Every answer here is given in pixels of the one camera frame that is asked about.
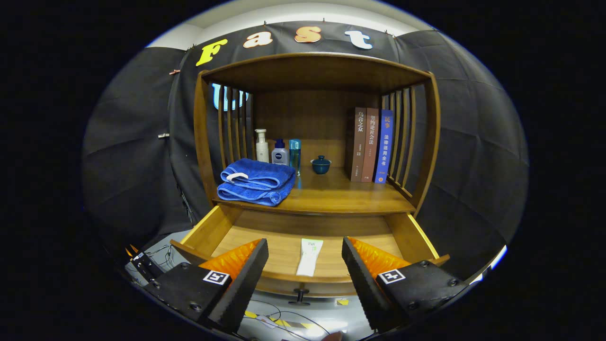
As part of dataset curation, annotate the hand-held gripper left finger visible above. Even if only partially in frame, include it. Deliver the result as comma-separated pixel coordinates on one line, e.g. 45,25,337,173
142,238,269,334

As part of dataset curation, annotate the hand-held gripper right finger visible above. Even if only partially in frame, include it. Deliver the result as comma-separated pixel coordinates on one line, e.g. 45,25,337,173
342,237,469,334

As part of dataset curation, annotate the white cream tube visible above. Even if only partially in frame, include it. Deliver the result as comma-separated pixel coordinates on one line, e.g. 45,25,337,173
296,238,324,277

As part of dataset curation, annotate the wooden countertop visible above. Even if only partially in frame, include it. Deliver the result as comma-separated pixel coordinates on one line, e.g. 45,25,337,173
213,166,416,216

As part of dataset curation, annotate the wooden cabinet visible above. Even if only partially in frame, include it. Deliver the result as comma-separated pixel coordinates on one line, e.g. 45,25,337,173
194,52,442,218

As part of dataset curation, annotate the yellow black tape strip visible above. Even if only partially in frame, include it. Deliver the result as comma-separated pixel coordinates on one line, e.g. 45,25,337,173
244,310,315,330

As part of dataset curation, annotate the blue folded towel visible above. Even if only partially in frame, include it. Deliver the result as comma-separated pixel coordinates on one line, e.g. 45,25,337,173
217,158,296,207

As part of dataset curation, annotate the dark blue lidded teacup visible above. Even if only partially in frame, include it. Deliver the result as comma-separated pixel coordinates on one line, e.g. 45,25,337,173
311,155,332,175

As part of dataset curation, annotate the reddish brown book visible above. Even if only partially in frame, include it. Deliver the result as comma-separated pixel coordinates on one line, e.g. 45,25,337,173
361,108,380,183

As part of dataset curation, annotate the blue book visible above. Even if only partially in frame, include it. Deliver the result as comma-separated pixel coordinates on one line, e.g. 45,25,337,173
374,110,394,184

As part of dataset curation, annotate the white bottle with blue cap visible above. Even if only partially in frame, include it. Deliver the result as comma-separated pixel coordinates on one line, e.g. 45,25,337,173
271,138,289,166

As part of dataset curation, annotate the white pump bottle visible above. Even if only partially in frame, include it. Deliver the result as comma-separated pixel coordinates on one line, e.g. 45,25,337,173
255,129,269,164

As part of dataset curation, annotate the dark brown book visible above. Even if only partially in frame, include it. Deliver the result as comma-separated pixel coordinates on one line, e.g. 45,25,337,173
350,107,367,182

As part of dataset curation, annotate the clear blue bottle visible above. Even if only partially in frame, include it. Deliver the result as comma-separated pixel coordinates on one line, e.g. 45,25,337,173
289,139,302,177

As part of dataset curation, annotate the black floor cable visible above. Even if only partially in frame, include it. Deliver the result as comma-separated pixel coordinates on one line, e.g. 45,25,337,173
244,298,332,341

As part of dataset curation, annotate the gray cable bundle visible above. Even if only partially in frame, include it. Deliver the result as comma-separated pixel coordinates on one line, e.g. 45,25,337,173
142,244,176,270

